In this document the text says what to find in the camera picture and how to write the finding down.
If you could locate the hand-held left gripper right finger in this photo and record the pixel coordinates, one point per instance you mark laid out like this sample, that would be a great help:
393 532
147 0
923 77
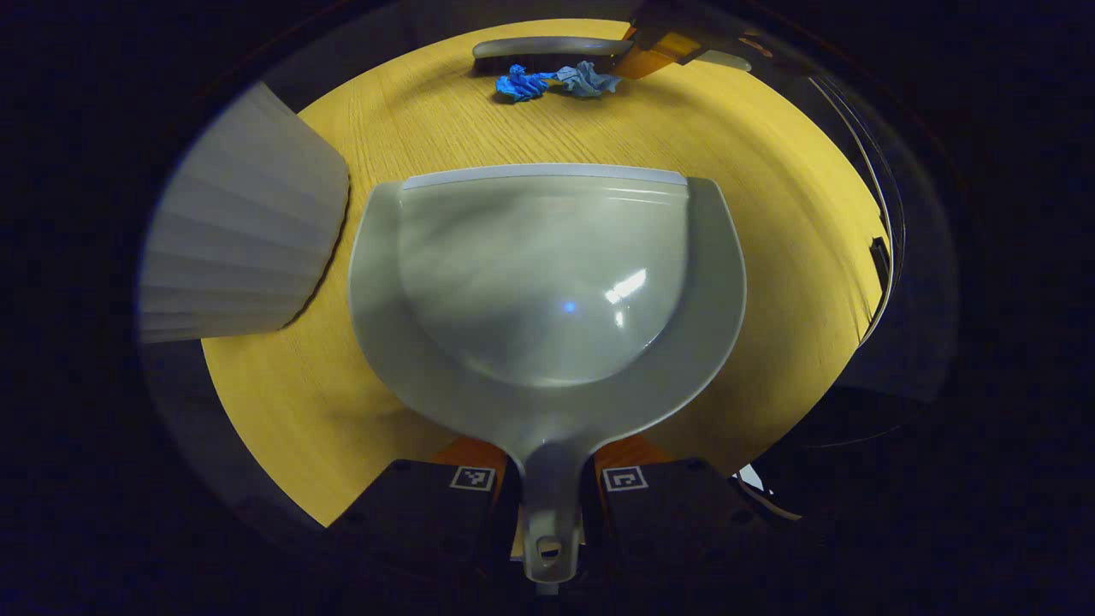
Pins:
676 513

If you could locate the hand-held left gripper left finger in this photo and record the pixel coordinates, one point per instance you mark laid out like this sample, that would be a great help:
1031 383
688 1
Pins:
411 513

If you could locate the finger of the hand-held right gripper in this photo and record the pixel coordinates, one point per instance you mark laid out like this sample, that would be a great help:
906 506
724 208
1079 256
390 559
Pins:
650 51

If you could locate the grey-blue paper scrap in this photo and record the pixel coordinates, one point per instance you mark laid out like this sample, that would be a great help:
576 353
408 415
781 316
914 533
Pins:
586 79

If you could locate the small grey broom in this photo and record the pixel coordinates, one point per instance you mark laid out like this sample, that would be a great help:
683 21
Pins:
547 47

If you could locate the grey plastic dustpan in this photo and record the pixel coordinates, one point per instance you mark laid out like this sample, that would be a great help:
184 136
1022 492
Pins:
547 282

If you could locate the white ribbed garbage bin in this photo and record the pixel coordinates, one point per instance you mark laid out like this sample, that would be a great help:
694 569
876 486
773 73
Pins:
248 222

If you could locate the dark flat object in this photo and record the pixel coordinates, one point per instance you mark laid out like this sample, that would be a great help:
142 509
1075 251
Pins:
880 261

